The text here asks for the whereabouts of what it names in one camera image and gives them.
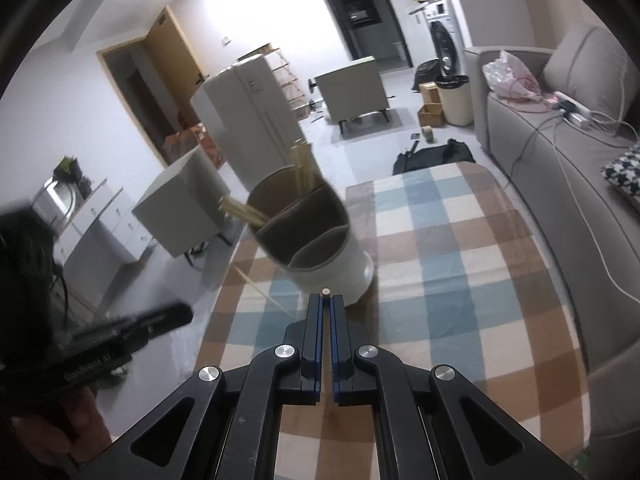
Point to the cardboard box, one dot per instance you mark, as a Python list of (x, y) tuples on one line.
[(429, 92), (431, 115)]

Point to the round mirror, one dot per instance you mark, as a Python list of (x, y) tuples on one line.
[(55, 195)]

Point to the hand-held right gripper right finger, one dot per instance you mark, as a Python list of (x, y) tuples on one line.
[(336, 350)]

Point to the potted plant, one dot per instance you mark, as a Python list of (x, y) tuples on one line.
[(67, 167)]

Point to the beige cube armchair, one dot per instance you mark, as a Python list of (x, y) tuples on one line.
[(175, 200), (350, 87)]

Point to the black garbage bag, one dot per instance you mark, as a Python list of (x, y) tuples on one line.
[(426, 72)]

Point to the beige trash bin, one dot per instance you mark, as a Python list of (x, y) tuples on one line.
[(455, 105)]

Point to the bunch of wooden chopsticks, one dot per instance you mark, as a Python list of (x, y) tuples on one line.
[(301, 170)]

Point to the black floor bag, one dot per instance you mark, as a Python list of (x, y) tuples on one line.
[(430, 157)]

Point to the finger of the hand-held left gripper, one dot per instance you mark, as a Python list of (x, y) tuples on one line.
[(165, 317)]

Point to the white plastic bag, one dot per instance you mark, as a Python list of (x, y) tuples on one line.
[(507, 75)]

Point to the white power strip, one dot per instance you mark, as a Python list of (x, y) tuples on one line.
[(575, 107)]

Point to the grey sofa cushion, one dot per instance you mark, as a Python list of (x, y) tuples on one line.
[(585, 60)]

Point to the grey sofa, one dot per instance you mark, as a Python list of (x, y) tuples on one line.
[(550, 170)]

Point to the person's left hand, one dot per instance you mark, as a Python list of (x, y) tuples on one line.
[(65, 425)]

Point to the houndstooth pillow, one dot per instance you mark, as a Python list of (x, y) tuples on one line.
[(625, 167)]

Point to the white washing machine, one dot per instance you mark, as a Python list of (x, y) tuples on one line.
[(442, 40)]

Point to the single wooden chopstick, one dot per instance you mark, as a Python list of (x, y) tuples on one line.
[(326, 291), (260, 290)]

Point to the white drawer cabinet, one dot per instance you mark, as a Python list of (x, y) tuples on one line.
[(105, 220)]

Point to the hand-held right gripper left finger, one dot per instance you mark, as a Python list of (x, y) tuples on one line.
[(316, 350)]

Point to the brown tape roll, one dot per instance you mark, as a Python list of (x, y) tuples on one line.
[(428, 133)]

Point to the orange bag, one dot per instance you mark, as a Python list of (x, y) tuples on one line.
[(182, 142)]

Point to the wooden shelf rack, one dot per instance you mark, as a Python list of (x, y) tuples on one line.
[(285, 67)]

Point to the plaid checked tablecloth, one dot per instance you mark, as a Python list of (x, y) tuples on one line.
[(450, 285)]

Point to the wooden door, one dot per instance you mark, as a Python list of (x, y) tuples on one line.
[(172, 50)]

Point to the white divided utensil holder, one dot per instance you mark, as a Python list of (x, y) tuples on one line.
[(340, 265)]

